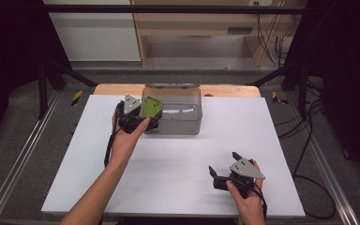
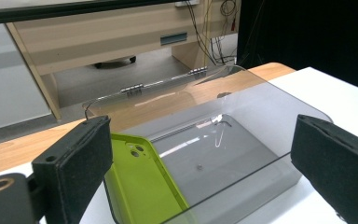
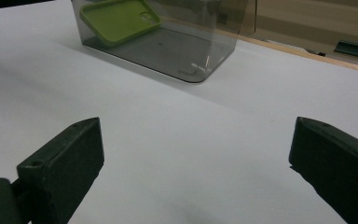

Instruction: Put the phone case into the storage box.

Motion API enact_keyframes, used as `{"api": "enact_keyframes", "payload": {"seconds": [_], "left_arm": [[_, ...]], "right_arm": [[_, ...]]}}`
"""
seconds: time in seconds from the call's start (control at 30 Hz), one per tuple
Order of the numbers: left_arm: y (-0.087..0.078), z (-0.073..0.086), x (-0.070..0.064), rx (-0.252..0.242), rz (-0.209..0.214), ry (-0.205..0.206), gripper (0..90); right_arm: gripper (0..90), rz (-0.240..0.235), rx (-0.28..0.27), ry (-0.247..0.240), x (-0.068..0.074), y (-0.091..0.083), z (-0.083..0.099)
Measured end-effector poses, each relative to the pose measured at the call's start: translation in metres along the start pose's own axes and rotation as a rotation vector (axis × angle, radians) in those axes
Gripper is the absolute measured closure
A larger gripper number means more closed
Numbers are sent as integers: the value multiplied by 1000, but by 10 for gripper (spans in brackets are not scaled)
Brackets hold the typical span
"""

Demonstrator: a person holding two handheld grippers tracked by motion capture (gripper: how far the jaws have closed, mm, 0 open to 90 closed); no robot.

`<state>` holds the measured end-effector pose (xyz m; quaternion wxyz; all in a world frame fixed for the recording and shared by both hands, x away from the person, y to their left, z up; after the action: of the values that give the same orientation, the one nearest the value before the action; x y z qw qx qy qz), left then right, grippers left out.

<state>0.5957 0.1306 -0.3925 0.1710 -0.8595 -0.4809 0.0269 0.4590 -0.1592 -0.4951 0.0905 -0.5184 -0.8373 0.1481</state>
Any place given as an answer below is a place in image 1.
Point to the wooden table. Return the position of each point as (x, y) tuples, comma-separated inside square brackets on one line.
[(118, 90)]

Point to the yellow black floor tape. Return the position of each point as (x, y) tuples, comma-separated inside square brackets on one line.
[(77, 97), (277, 97)]

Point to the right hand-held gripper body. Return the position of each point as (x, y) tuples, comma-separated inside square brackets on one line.
[(243, 175)]

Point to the black frame strut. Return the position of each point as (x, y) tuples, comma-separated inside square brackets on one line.
[(43, 90), (301, 87)]

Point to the light wooden desk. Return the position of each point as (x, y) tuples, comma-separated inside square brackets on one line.
[(197, 22)]

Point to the person's left hand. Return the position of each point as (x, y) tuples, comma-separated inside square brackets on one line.
[(123, 146)]

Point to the aluminium floor rail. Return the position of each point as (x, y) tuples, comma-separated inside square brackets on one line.
[(15, 162), (328, 175)]

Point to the clear grey plastic box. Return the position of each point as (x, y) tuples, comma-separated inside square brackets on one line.
[(178, 122)]

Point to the black horizontal frame bar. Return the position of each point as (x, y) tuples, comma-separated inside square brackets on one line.
[(168, 9)]

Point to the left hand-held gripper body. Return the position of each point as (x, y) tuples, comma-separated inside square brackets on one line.
[(129, 117)]

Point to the white cabinet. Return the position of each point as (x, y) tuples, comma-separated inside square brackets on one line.
[(97, 34)]

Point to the person's right hand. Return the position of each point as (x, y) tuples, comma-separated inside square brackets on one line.
[(250, 204)]

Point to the green phone case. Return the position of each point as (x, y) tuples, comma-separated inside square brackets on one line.
[(152, 107)]

